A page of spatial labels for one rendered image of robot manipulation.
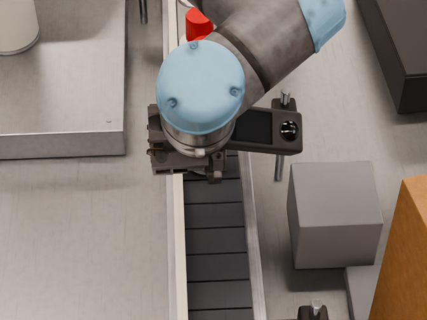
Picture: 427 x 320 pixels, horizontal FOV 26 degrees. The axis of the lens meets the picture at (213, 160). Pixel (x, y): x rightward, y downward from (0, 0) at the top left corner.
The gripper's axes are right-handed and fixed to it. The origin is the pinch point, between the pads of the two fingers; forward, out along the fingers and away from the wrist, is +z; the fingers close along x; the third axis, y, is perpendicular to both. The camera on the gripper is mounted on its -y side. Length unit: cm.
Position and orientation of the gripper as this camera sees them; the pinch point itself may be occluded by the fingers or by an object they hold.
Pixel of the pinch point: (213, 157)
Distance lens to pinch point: 113.1
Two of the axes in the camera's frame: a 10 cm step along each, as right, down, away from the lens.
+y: -10.0, 0.4, -0.4
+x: 0.5, 9.8, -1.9
